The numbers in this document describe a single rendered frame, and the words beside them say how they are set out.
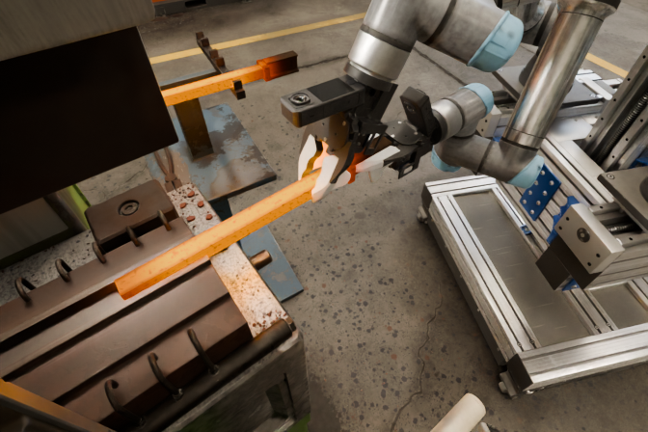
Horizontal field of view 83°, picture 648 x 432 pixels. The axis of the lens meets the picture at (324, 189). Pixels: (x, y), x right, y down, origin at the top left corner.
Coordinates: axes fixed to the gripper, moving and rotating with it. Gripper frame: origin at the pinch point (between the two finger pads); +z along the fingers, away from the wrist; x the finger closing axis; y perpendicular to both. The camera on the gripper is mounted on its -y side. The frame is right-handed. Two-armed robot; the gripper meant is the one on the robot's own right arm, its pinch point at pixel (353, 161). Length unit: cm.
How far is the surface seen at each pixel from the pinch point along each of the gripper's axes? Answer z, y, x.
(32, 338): 49.1, 1.4, 1.0
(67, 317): 45.2, 1.5, 1.2
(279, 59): -8.9, 0.5, 37.4
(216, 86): 6.9, 2.2, 38.7
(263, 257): 19.2, 12.2, 0.4
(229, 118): -2, 29, 62
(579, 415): -53, 101, -63
